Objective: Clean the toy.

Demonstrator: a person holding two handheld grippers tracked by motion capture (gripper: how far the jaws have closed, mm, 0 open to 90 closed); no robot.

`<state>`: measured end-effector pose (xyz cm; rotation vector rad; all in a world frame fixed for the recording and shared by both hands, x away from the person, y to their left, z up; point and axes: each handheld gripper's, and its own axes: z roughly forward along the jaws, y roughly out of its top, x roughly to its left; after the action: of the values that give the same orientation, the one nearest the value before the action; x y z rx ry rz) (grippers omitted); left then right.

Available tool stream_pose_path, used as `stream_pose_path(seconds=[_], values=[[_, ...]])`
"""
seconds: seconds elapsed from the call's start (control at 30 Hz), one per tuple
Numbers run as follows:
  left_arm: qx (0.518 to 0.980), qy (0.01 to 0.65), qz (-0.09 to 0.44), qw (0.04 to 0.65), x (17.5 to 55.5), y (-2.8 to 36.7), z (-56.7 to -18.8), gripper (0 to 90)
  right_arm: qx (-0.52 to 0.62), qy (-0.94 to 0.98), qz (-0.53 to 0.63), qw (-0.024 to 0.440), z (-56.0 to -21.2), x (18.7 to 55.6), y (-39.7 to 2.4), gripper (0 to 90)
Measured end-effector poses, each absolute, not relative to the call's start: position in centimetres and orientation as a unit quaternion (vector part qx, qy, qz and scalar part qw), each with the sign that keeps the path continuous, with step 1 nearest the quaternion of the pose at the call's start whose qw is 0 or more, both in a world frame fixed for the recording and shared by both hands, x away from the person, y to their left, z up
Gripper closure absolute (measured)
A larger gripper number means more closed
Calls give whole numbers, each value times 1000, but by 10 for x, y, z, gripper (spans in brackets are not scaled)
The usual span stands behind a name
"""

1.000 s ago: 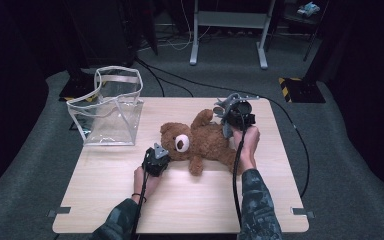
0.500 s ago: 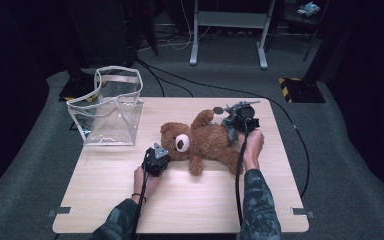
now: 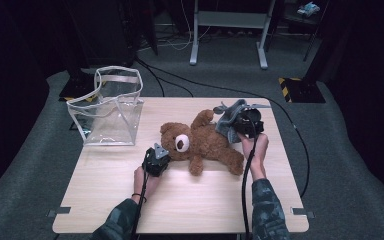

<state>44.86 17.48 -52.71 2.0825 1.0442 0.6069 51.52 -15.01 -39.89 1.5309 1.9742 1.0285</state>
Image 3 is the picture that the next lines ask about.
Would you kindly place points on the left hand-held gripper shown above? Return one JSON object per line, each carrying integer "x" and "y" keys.
{"x": 155, "y": 163}

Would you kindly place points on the brown teddy bear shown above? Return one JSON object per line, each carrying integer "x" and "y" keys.
{"x": 203, "y": 146}

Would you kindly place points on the white metal desk frame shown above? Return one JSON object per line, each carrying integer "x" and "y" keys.
{"x": 230, "y": 20}

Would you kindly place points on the blue white packet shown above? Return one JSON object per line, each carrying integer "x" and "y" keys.
{"x": 308, "y": 9}

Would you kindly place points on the grey table bracket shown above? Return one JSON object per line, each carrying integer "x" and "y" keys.
{"x": 60, "y": 211}
{"x": 301, "y": 212}

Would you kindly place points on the person's right hand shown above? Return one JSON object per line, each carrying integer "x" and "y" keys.
{"x": 256, "y": 153}

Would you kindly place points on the black wristband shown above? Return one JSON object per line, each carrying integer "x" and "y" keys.
{"x": 138, "y": 196}

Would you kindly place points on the grey cloth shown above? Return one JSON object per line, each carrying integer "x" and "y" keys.
{"x": 226, "y": 123}

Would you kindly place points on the clear plastic bag white trim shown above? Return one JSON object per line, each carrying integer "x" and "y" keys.
{"x": 113, "y": 123}

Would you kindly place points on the black cabinet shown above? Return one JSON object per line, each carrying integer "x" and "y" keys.
{"x": 103, "y": 33}

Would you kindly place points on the black stand base striped edge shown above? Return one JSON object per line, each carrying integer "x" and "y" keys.
{"x": 76, "y": 88}
{"x": 305, "y": 90}

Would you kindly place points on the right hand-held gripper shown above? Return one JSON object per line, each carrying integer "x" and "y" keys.
{"x": 250, "y": 121}

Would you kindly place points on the person's left hand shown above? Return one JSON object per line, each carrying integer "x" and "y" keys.
{"x": 146, "y": 183}

